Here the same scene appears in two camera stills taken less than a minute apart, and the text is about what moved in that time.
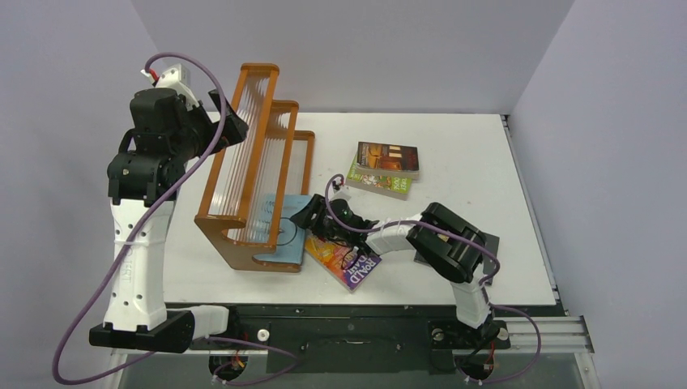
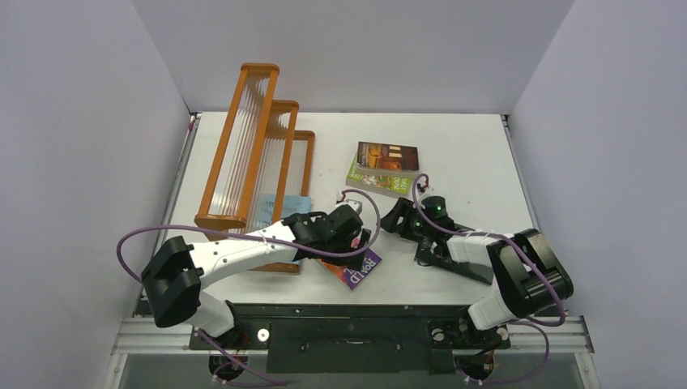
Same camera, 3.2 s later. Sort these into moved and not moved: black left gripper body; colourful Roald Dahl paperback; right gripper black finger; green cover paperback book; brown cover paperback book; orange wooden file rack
Moved: black left gripper body; right gripper black finger
Not moved: colourful Roald Dahl paperback; green cover paperback book; brown cover paperback book; orange wooden file rack
